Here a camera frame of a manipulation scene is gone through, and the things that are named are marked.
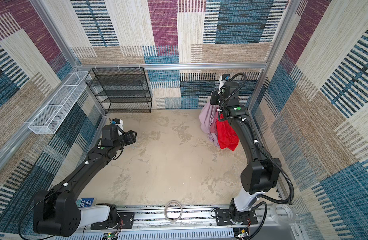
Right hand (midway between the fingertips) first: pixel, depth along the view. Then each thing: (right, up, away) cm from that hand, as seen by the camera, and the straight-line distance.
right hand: (214, 93), depth 80 cm
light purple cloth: (-2, -12, +11) cm, 17 cm away
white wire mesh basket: (-79, -14, -8) cm, 81 cm away
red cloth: (+11, -24, +17) cm, 31 cm away
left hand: (-45, -20, +5) cm, 50 cm away
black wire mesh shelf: (-62, +8, +29) cm, 69 cm away
